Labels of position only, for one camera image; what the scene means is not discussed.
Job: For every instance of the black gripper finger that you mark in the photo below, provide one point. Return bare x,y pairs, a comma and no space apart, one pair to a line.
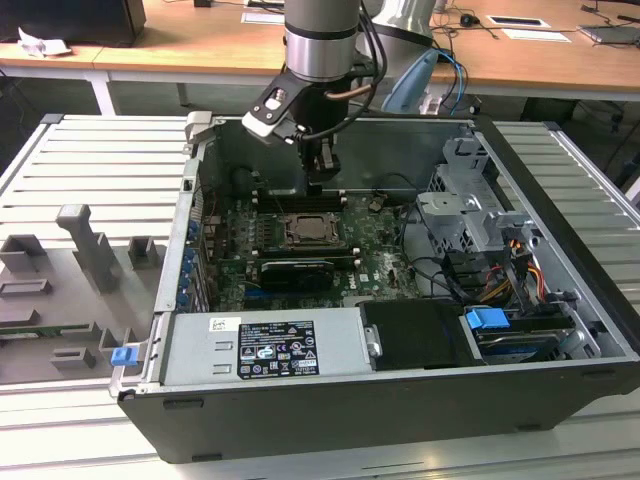
310,165
330,165

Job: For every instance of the thin metal locking lever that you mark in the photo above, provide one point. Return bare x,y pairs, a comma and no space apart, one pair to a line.
320,245
281,209

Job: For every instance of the black RAM slot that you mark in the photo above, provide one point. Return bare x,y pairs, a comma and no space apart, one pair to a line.
267,205
270,195
340,259
300,250

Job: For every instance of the CPU socket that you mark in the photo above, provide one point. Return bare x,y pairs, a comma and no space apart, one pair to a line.
289,220

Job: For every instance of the coin cell battery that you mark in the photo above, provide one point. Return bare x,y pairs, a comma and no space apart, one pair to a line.
375,204

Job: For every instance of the pale blue teach pendant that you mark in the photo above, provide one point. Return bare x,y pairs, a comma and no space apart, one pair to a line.
412,80

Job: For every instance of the black graphics card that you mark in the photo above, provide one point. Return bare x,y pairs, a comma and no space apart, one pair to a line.
295,275

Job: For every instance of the green motherboard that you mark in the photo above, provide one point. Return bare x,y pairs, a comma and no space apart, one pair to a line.
380,270

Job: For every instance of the silver metal drive cage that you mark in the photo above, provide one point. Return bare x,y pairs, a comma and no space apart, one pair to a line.
450,210

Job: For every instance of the wooden desk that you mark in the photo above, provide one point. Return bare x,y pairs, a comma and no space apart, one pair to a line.
210,40

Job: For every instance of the black computer mouse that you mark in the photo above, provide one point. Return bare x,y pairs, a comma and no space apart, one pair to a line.
469,20

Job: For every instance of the silver power supply with label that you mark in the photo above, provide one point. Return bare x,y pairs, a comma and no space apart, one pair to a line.
200,350

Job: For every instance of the hard disk in blue carrier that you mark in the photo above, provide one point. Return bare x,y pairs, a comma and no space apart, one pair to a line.
485,319

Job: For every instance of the desk grommet with dark opening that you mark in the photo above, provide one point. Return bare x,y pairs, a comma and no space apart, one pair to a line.
515,21

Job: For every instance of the black monitor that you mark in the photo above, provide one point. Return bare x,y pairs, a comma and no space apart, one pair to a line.
75,20

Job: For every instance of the open black PC case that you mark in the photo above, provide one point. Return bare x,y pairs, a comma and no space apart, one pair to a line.
350,425

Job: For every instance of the blue case latch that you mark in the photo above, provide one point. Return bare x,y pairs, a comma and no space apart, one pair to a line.
123,357

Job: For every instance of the grey parts rack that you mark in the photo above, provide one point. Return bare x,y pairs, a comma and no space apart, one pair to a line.
60,290

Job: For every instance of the crumpled white paper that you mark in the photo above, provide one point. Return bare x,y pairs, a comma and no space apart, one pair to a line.
40,46

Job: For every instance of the grey laptop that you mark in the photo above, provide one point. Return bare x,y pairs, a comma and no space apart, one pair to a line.
615,34

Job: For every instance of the green RAM stick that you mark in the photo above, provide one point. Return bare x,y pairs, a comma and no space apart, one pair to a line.
40,330

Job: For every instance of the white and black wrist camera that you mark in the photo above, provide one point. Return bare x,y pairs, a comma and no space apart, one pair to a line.
260,122

